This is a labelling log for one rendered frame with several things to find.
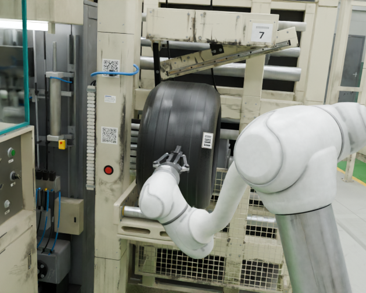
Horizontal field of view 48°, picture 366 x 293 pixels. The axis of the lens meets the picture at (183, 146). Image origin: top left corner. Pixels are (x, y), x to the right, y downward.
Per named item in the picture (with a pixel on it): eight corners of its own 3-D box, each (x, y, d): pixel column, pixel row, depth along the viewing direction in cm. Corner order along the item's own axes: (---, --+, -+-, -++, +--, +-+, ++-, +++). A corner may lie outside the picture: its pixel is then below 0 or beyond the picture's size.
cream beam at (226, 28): (144, 39, 195) (146, 6, 191) (156, 40, 219) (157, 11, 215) (275, 48, 187) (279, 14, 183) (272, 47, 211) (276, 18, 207)
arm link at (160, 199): (139, 179, 131) (164, 211, 133) (125, 203, 116) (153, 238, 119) (167, 163, 127) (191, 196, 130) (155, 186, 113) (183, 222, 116)
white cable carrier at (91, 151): (86, 189, 191) (87, 85, 179) (90, 185, 195) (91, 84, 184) (95, 190, 190) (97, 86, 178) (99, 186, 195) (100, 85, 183)
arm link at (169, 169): (149, 169, 129) (153, 161, 134) (149, 195, 132) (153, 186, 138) (178, 172, 128) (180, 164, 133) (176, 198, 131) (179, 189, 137)
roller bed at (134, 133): (119, 175, 228) (121, 122, 220) (127, 168, 242) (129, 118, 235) (155, 179, 225) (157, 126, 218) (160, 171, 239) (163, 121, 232)
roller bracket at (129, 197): (112, 225, 179) (112, 204, 176) (136, 193, 217) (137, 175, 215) (119, 226, 178) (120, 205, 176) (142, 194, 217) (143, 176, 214)
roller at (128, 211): (124, 203, 185) (123, 213, 186) (121, 207, 180) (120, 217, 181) (201, 213, 180) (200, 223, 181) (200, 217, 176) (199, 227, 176)
